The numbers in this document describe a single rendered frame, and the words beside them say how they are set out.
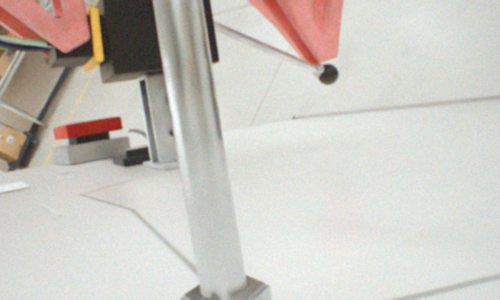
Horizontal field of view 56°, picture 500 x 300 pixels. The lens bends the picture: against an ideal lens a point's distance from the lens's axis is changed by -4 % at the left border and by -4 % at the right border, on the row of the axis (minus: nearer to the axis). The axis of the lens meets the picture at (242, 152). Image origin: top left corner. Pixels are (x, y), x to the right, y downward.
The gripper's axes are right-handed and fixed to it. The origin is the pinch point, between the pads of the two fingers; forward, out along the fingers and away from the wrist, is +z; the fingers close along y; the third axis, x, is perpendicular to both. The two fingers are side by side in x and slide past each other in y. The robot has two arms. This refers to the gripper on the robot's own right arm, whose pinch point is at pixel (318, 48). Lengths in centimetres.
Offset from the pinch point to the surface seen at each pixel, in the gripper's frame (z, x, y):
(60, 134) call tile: 0.1, -15.2, -18.4
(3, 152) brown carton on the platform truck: 8, -49, -730
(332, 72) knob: 1.7, -0.1, 0.9
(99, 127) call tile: 0.7, -12.0, -16.6
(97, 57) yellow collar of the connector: -3.1, -13.7, 1.9
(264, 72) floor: 8, 108, -206
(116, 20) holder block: -4.5, -12.3, 2.2
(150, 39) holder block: -3.2, -11.0, 2.2
